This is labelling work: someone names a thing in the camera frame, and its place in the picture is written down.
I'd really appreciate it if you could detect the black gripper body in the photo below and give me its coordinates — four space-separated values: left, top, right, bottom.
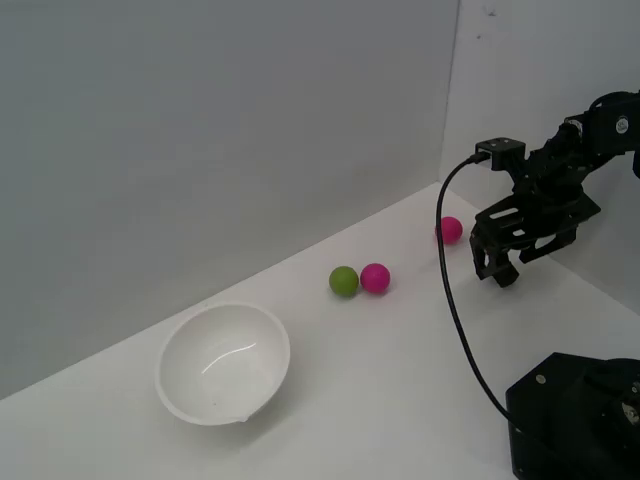
473 148 602 266

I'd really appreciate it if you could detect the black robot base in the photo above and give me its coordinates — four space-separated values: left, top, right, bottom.
504 352 640 480

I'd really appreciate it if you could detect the white bowl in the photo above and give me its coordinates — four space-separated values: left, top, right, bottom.
157 301 292 427

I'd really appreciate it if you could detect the pink golf ball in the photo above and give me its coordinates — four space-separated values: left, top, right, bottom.
434 215 464 246
359 262 392 295

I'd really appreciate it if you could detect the green golf ball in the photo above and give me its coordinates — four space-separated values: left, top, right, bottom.
328 265 360 300

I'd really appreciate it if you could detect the black camera cable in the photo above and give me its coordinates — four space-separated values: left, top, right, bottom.
435 152 516 426

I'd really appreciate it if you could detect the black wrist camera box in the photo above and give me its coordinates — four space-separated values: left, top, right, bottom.
474 137 529 174

